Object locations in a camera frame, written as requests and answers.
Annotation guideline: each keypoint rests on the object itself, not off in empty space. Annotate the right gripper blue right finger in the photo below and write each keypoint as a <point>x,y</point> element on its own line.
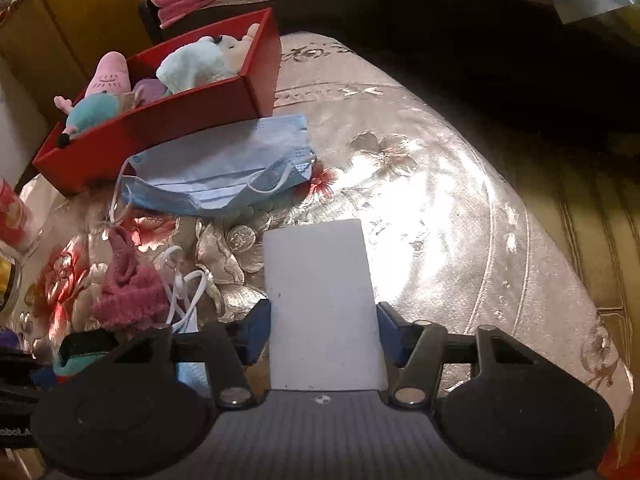
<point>418,351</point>

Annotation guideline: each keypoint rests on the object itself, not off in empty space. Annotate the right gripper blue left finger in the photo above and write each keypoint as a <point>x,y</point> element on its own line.
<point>229,348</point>

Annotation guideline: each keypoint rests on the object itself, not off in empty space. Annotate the white rectangular sponge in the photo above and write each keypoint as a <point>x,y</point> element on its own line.
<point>324,329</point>

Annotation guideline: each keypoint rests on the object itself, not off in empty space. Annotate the light green towel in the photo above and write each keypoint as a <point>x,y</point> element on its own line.
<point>194,65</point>

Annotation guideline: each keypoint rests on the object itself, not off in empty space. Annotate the pink pig plush toy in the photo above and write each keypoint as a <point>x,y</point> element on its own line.
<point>109,94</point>

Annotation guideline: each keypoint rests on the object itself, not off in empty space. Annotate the glass jar gold label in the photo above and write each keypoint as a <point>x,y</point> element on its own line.
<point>10,278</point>

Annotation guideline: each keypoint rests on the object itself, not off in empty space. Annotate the dark pink knitted sock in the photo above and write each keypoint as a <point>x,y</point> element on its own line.
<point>132,293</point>

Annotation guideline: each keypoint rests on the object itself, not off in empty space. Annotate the floral round table cover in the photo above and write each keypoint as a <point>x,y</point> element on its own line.
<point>448,240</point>

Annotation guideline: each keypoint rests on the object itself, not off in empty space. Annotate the blue surgical face mask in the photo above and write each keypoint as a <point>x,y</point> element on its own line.
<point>218,169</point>

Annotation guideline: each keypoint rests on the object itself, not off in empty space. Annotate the red rectangular storage box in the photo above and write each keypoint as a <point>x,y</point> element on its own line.
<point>96,157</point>

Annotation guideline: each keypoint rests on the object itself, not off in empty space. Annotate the purple knitted cloth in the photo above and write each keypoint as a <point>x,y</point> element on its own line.
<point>148,90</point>

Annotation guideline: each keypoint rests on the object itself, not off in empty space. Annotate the cream plush animal toy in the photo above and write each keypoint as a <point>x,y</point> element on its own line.
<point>235,50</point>

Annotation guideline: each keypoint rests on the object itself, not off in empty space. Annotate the wooden bedside cabinet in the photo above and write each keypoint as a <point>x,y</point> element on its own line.
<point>52,46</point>

